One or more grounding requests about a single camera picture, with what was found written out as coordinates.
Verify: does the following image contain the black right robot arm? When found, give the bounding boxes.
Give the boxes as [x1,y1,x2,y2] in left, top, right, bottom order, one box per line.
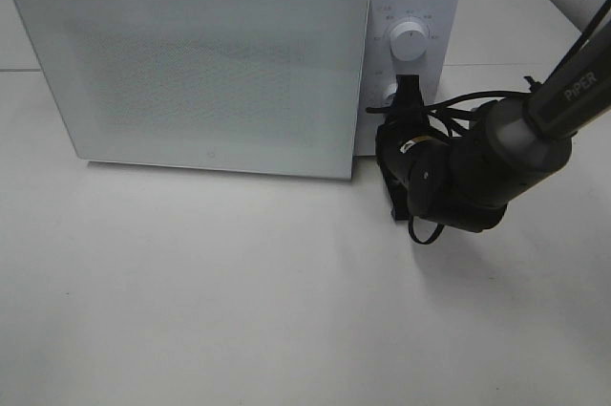
[367,1,610,245]

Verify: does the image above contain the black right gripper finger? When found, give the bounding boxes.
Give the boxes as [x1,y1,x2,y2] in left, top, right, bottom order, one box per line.
[390,75,425,122]

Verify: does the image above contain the white upper power knob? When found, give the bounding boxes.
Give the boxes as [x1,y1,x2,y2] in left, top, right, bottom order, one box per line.
[389,18,430,62]

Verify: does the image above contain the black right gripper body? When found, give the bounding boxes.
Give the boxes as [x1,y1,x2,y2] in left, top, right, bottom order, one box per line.
[375,117,453,221]

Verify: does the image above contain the white timer knob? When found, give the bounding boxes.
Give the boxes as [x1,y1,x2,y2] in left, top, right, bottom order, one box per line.
[381,82,398,107]

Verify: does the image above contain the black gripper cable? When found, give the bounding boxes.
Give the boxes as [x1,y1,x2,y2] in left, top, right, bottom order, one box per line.
[365,75,540,246]

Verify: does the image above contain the white microwave door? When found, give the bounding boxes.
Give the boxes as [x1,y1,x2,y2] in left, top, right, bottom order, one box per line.
[13,0,369,180]

